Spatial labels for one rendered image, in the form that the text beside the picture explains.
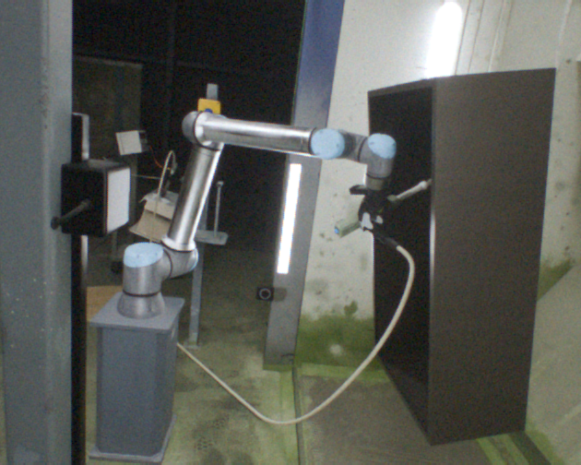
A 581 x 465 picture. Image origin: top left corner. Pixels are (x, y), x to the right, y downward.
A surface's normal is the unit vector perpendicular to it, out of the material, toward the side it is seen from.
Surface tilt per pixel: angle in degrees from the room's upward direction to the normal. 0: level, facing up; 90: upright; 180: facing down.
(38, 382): 90
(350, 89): 90
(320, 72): 90
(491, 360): 90
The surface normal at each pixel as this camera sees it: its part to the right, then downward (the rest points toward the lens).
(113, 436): 0.06, 0.25
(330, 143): -0.40, 0.17
